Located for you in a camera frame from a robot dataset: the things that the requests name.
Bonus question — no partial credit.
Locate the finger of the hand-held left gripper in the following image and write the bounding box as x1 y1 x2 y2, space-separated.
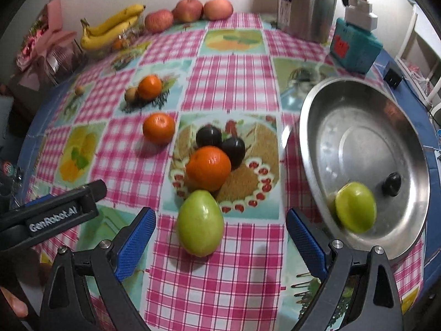
0 179 108 252

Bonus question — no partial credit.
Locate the teal box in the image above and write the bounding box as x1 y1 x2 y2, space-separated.
330 18 383 74

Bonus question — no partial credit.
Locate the stainless steel basin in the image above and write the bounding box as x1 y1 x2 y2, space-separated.
299 78 431 261

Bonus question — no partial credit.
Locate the red apple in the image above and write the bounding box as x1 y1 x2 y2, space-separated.
203 0 234 20
145 10 174 33
172 0 204 22

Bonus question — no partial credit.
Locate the pink checkered tablecloth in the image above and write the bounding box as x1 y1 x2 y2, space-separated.
17 12 428 331

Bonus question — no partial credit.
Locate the white rack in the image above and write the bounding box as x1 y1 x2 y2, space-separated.
394 3 441 111

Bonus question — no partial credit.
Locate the small black box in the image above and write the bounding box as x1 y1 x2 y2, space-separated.
383 61 404 88

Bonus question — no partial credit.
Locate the pink flower bouquet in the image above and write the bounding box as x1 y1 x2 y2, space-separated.
15 0 78 73

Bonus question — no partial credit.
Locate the dark plum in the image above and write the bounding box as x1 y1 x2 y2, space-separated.
196 125 223 149
220 137 246 169
382 172 402 196

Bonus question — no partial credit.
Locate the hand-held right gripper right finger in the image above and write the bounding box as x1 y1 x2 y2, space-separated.
286 208 404 331

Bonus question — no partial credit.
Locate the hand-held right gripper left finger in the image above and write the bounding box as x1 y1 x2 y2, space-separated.
37 207 157 331

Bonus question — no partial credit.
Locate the stainless steel thermos jug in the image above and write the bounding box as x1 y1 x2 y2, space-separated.
277 0 339 44

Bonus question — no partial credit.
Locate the clear plastic fruit tray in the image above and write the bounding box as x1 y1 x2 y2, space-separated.
83 24 145 59

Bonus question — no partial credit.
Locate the yellow banana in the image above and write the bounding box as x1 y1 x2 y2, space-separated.
80 15 140 50
81 4 146 37

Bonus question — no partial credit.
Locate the medium orange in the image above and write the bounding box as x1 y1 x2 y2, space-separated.
138 75 163 100
142 113 176 145

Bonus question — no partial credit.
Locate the large orange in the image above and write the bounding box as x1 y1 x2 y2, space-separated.
186 146 232 193

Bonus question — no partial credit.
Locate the person's left hand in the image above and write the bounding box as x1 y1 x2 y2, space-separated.
0 288 29 318

